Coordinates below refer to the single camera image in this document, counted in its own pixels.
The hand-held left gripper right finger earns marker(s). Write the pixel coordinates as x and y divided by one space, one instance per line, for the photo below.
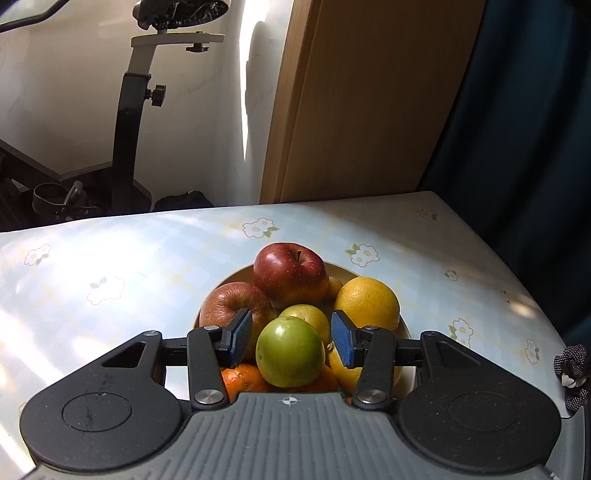
344 339

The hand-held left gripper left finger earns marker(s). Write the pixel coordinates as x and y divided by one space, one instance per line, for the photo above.
242 337

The brownish wrinkled apple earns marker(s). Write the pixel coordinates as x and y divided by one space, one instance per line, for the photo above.
226 304

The large yellow lemon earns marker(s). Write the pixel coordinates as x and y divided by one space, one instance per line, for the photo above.
345 377

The yellow-green lemon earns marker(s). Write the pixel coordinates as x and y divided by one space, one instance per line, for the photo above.
304 316

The round yellow citrus fruit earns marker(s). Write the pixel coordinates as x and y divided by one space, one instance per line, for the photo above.
369 300

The green apple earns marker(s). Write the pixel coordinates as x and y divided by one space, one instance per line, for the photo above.
288 350

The cream round plate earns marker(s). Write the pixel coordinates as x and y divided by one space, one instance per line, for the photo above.
235 275

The red apple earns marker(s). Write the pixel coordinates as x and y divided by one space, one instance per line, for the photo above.
291 272

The floral tablecloth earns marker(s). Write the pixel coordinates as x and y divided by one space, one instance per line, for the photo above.
138 258

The black bag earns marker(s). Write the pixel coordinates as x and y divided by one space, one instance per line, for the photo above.
184 201

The black exercise bike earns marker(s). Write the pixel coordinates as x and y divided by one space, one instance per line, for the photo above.
127 138

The black dotted fabric bow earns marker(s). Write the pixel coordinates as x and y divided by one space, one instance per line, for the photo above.
575 360

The wooden door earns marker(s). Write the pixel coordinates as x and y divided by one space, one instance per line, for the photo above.
369 92

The dark blue curtain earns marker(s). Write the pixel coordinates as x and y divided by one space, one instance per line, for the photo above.
531 138

